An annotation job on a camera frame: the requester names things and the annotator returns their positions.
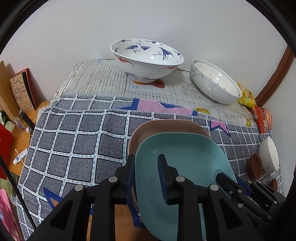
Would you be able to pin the pink cloth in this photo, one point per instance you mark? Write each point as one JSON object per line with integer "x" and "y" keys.
{"x": 7, "y": 215}

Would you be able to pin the brown wooden door frame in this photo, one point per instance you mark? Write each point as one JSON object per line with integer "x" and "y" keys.
{"x": 275, "y": 78}

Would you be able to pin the brown oval plate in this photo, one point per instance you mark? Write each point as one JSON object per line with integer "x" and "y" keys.
{"x": 161, "y": 127}

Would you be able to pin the wooden side table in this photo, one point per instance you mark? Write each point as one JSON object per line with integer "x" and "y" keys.
{"x": 23, "y": 141}

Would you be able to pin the white ointment tube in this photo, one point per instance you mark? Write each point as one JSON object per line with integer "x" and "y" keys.
{"x": 19, "y": 157}

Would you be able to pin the yellow chip bag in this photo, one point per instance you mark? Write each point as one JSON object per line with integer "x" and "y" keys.
{"x": 246, "y": 98}

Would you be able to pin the small brown bowl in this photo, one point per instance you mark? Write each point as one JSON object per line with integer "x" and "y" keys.
{"x": 273, "y": 184}
{"x": 253, "y": 165}

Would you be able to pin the red chip bag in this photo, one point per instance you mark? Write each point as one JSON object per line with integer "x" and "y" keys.
{"x": 263, "y": 119}

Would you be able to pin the green cloth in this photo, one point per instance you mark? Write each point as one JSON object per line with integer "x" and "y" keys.
{"x": 9, "y": 183}

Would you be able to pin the teal plate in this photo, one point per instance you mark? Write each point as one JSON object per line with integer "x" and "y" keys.
{"x": 185, "y": 150}

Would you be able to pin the black tube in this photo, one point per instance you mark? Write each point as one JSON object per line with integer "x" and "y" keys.
{"x": 29, "y": 121}

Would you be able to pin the white bowl pink inner print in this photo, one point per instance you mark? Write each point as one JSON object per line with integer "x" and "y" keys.
{"x": 219, "y": 76}

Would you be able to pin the small clear bottle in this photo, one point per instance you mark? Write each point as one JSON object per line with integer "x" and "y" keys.
{"x": 19, "y": 122}

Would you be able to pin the white bowl grey vine print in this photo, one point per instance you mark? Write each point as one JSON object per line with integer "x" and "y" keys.
{"x": 269, "y": 153}

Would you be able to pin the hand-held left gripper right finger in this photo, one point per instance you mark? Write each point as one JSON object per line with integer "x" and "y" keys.
{"x": 162, "y": 178}

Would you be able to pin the large white bowl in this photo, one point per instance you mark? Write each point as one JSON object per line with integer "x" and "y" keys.
{"x": 208, "y": 88}

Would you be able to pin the patterned beige book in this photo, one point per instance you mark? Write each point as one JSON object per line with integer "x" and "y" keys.
{"x": 22, "y": 92}

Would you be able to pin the wooden board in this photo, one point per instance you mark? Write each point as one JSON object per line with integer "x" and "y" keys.
{"x": 5, "y": 92}

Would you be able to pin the white bowl blue crane print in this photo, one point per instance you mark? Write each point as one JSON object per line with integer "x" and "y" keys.
{"x": 148, "y": 69}

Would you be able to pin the thin black rod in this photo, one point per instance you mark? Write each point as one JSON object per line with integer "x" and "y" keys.
{"x": 16, "y": 187}

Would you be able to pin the red box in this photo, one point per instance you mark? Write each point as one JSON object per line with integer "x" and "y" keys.
{"x": 4, "y": 150}

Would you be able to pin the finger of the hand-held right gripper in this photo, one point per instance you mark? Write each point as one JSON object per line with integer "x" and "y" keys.
{"x": 266, "y": 194}
{"x": 227, "y": 185}

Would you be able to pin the grey checked star cloth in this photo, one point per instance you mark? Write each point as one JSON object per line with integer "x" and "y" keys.
{"x": 69, "y": 143}

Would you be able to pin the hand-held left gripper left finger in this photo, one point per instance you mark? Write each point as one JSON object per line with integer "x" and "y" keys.
{"x": 126, "y": 179}

